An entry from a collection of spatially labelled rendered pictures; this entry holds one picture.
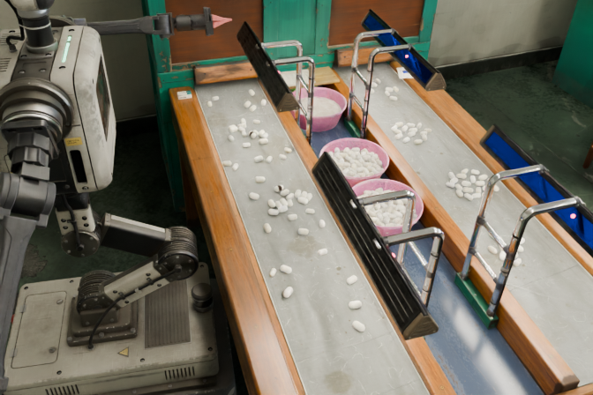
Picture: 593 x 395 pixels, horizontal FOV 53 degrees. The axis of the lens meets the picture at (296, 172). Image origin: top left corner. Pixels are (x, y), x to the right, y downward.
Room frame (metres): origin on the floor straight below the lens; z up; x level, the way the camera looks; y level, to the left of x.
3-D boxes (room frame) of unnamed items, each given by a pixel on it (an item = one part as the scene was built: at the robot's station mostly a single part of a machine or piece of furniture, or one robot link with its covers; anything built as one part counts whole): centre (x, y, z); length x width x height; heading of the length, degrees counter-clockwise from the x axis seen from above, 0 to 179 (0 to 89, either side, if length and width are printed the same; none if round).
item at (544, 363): (1.75, -0.43, 0.71); 1.81 x 0.05 x 0.11; 19
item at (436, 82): (2.19, -0.40, 1.08); 0.62 x 0.08 x 0.07; 19
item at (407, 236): (1.12, -0.26, 0.90); 0.20 x 0.19 x 0.45; 19
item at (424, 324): (1.10, -0.18, 1.08); 0.62 x 0.08 x 0.07; 19
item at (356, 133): (2.16, -0.32, 0.90); 0.20 x 0.19 x 0.45; 19
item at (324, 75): (2.47, -0.01, 0.77); 0.33 x 0.15 x 0.01; 109
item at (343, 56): (2.63, -0.31, 0.83); 0.30 x 0.06 x 0.07; 109
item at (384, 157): (1.85, -0.22, 0.72); 0.27 x 0.27 x 0.10
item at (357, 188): (1.58, -0.31, 0.72); 0.27 x 0.27 x 0.10
